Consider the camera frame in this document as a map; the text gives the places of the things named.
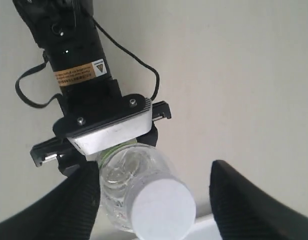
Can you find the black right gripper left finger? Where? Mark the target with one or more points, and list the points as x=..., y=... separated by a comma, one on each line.
x=66, y=213

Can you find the white bottle cap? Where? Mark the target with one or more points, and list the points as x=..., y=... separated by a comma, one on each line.
x=163, y=210

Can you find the clear plastic water bottle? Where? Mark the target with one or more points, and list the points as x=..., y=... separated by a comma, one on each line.
x=124, y=170

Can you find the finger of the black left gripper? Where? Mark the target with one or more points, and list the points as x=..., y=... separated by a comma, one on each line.
x=69, y=163
x=149, y=138

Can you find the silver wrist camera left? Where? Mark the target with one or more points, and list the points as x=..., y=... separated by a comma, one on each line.
x=106, y=126

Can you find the white plastic tray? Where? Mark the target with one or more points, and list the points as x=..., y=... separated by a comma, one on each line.
x=205, y=228

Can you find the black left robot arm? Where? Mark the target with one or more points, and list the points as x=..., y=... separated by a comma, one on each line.
x=68, y=34

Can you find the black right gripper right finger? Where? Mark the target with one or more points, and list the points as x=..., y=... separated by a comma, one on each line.
x=242, y=211

